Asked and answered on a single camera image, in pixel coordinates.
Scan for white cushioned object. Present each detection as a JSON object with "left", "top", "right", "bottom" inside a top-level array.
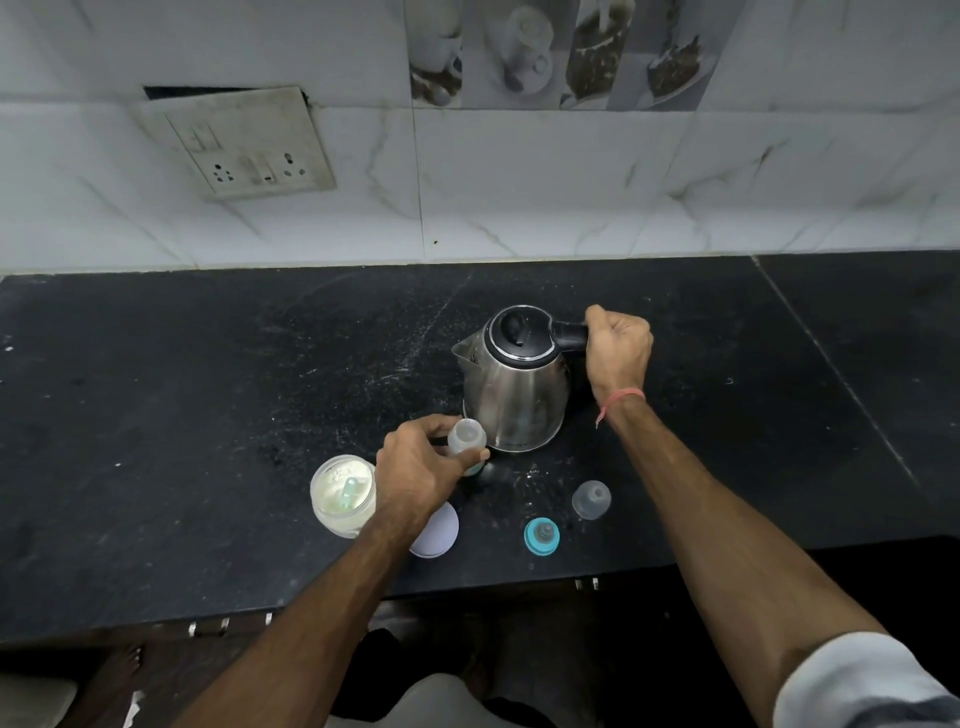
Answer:
[{"left": 0, "top": 675, "right": 81, "bottom": 728}]

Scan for person's right hand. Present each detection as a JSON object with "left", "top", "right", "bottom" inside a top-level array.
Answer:
[{"left": 584, "top": 304, "right": 654, "bottom": 412}]

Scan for teal ring bottle nipple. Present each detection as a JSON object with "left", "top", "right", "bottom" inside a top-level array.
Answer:
[{"left": 523, "top": 516, "right": 561, "bottom": 558}]

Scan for round white jar lid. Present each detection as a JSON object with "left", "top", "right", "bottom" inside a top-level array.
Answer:
[{"left": 408, "top": 501, "right": 460, "bottom": 560}]

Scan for stainless steel electric kettle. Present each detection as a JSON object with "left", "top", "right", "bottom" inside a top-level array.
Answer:
[{"left": 451, "top": 304, "right": 590, "bottom": 455}]

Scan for red thread wrist band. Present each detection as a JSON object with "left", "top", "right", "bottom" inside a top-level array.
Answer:
[{"left": 594, "top": 387, "right": 647, "bottom": 430}]

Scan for clear baby bottle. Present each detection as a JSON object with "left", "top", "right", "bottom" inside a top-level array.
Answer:
[{"left": 447, "top": 419, "right": 489, "bottom": 478}]

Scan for clear bottle cap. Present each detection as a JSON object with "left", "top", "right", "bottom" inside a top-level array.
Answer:
[{"left": 571, "top": 480, "right": 612, "bottom": 522}]

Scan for person's left forearm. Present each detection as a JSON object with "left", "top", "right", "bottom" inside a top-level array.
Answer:
[{"left": 171, "top": 511, "right": 442, "bottom": 728}]

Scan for person's right forearm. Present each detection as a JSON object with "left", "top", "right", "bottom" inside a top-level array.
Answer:
[{"left": 602, "top": 392, "right": 891, "bottom": 728}]

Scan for person's left hand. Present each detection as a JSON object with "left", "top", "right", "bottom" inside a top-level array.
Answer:
[{"left": 372, "top": 414, "right": 491, "bottom": 540}]

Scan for white shirt sleeve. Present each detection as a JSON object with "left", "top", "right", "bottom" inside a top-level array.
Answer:
[{"left": 772, "top": 632, "right": 960, "bottom": 728}]

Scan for white wall switch socket panel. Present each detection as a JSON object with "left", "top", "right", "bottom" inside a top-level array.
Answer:
[{"left": 135, "top": 86, "right": 338, "bottom": 202}]

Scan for glass jar of white powder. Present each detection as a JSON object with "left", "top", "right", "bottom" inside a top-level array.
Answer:
[{"left": 309, "top": 454, "right": 378, "bottom": 540}]

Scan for grey shorts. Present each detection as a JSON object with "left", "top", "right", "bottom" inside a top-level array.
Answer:
[{"left": 322, "top": 672, "right": 558, "bottom": 728}]

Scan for person's bare foot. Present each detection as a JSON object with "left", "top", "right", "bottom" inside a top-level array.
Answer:
[{"left": 96, "top": 642, "right": 148, "bottom": 700}]

